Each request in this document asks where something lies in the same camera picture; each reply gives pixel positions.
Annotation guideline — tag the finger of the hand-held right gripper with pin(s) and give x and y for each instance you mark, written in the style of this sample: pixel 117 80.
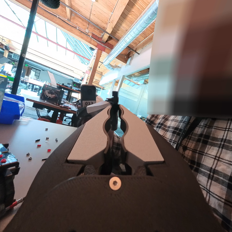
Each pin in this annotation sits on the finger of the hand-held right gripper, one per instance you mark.
pixel 97 107

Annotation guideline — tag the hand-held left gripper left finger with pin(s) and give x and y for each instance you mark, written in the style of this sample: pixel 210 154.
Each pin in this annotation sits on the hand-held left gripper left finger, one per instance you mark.
pixel 87 143

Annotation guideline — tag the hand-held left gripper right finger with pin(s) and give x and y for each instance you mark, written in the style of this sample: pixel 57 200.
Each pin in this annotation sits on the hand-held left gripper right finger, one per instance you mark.
pixel 143 143

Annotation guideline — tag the flame-printed toy truck model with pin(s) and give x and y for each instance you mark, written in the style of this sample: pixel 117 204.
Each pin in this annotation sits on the flame-printed toy truck model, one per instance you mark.
pixel 7 172

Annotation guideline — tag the grey desk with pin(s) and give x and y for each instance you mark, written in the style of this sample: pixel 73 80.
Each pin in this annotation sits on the grey desk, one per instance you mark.
pixel 27 130

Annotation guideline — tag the background toy box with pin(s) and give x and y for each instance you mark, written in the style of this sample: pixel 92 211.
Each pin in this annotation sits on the background toy box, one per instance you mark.
pixel 51 95

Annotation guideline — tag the red crate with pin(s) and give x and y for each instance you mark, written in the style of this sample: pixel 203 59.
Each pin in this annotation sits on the red crate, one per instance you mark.
pixel 49 120

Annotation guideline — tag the clear plastic bag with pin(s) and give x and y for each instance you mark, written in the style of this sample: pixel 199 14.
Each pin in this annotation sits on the clear plastic bag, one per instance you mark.
pixel 16 102

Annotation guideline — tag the black pole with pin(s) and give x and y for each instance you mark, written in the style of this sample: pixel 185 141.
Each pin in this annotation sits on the black pole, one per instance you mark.
pixel 23 45

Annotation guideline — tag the blue storage bin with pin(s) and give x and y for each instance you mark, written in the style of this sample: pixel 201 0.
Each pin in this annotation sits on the blue storage bin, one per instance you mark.
pixel 9 112

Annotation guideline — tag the black ribbed lamp head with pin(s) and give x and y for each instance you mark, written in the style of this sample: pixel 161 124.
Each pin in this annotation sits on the black ribbed lamp head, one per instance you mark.
pixel 50 4

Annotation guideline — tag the silver ventilation duct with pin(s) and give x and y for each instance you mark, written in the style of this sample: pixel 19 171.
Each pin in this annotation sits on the silver ventilation duct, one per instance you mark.
pixel 130 36

